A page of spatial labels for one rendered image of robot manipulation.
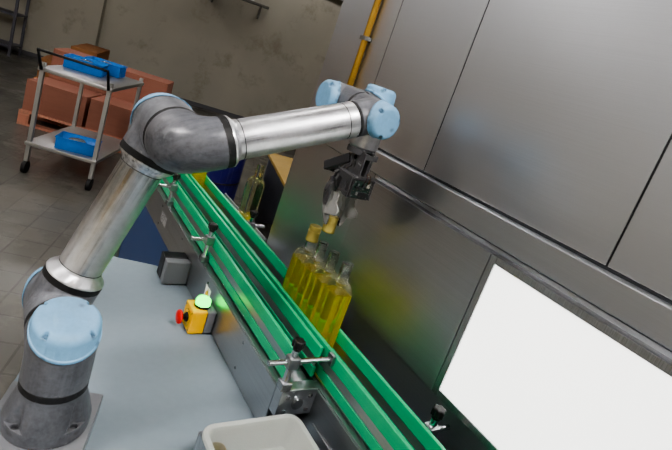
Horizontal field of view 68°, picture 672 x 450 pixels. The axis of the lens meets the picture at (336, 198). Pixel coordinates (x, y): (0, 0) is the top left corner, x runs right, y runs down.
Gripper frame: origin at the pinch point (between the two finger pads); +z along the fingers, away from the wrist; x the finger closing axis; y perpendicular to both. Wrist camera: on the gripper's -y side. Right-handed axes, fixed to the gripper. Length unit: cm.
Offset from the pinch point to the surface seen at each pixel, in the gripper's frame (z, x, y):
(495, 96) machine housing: -41.5, 15.5, 21.7
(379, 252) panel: 4.5, 12.3, 7.9
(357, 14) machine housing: -54, 14, -44
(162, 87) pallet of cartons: 45, 68, -492
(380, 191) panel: -9.6, 12.1, -0.1
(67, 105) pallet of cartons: 87, -22, -483
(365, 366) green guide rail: 25.4, 3.9, 26.5
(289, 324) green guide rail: 28.0, -5.7, 5.5
